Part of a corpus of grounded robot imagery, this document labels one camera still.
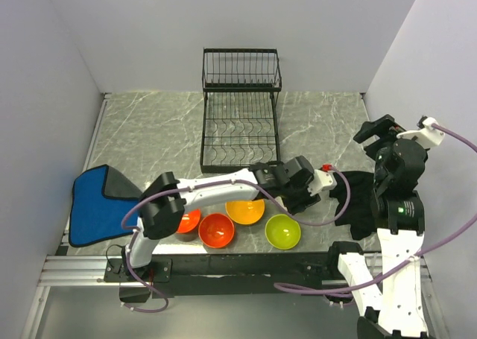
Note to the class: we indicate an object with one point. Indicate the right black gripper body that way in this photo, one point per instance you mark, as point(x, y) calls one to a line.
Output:
point(377, 149)

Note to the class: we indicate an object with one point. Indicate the blue cloth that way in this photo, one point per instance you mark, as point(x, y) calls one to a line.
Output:
point(101, 197)

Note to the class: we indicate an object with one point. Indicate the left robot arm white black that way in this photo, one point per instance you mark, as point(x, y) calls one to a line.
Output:
point(163, 204)

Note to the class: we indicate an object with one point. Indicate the black cloth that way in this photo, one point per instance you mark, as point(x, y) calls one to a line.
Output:
point(358, 214)

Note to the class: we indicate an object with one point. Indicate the black wire dish rack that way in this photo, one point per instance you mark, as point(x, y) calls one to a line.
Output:
point(240, 91)

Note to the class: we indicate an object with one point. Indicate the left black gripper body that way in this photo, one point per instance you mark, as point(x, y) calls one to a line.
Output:
point(297, 197)

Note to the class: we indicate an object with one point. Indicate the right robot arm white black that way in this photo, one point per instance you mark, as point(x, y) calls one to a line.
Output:
point(390, 304)

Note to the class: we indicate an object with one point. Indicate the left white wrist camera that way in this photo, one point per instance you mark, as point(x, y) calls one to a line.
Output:
point(323, 180)

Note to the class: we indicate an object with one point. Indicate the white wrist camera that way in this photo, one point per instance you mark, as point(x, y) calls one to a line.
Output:
point(426, 136)
point(323, 180)

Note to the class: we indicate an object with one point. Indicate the black base beam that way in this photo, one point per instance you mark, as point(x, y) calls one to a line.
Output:
point(244, 273)

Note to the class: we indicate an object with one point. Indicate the aluminium frame rail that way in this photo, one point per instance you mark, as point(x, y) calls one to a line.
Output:
point(74, 271)

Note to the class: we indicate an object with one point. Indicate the lime green bowl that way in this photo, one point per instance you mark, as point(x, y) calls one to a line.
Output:
point(282, 232)

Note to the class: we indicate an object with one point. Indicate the red-orange bowl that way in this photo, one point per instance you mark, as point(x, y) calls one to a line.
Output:
point(216, 230)
point(189, 222)

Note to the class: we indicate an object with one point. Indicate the yellow-orange bowl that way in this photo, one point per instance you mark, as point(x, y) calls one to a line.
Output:
point(245, 212)

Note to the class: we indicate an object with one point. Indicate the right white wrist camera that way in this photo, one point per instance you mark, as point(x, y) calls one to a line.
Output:
point(426, 136)

